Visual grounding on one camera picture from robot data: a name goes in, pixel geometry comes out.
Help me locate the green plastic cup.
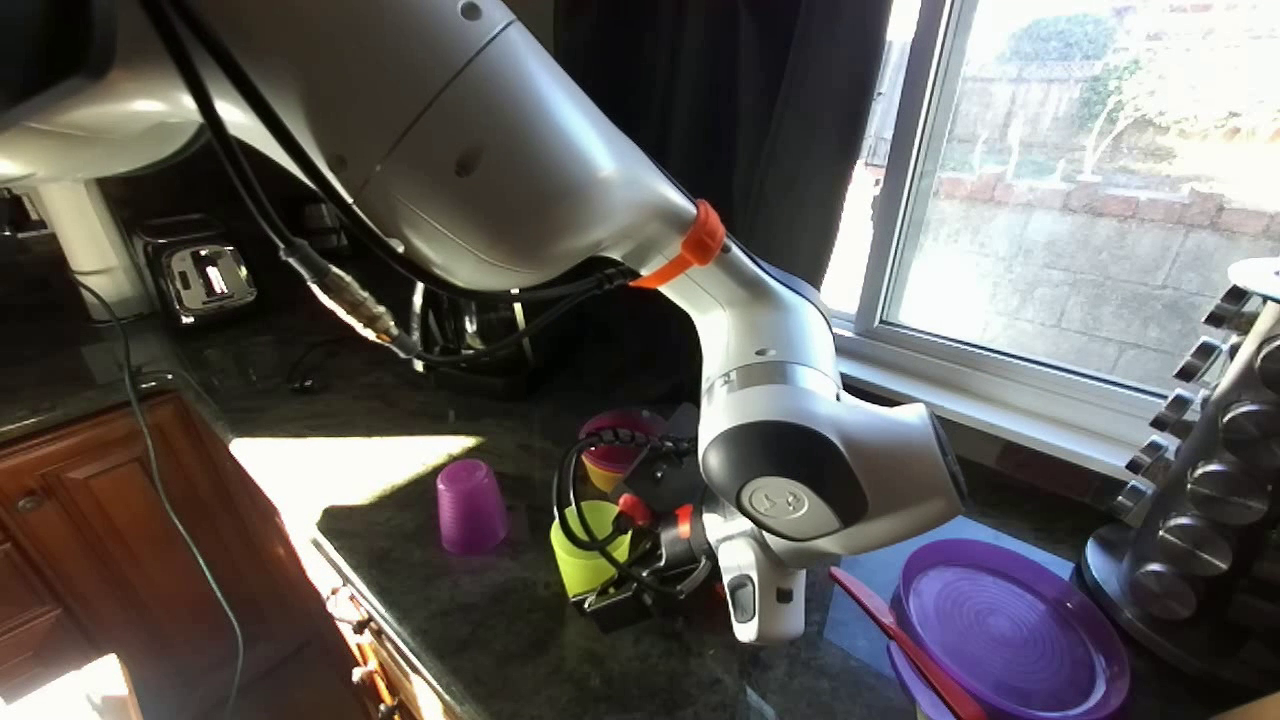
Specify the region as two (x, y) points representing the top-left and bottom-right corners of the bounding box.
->
(549, 499), (633, 600)

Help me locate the purple plastic cup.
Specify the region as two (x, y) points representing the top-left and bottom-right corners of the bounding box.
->
(436, 459), (510, 557)

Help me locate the stack of plastic cups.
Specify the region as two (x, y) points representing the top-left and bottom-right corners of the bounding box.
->
(578, 409), (669, 493)

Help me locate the black coffee maker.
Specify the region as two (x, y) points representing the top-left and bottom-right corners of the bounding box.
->
(412, 284), (546, 399)

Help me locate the red plastic utensil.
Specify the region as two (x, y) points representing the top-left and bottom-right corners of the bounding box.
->
(829, 566), (989, 720)

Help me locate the purple plastic plate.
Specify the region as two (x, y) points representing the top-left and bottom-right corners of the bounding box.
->
(887, 539), (1133, 720)

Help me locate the dark curtain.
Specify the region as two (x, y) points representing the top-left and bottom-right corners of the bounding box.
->
(553, 0), (893, 291)

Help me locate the window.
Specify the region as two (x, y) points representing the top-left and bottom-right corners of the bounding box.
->
(820, 0), (1280, 481)

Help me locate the chrome toaster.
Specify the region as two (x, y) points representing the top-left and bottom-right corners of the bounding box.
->
(138, 214), (260, 327)

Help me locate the steel spice rack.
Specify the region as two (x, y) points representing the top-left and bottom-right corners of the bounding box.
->
(1079, 257), (1280, 691)

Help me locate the wooden cabinet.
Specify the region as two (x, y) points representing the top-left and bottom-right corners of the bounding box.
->
(0, 388), (346, 720)

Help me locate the white paper towel roll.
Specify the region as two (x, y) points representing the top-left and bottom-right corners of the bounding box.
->
(28, 179), (153, 323)

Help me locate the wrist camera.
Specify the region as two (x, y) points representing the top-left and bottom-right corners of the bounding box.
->
(574, 562), (717, 634)

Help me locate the drawer handle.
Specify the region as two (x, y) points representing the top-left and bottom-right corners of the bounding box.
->
(328, 588), (403, 720)

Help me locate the grey cable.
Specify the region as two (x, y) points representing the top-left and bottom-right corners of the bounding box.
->
(68, 274), (247, 720)

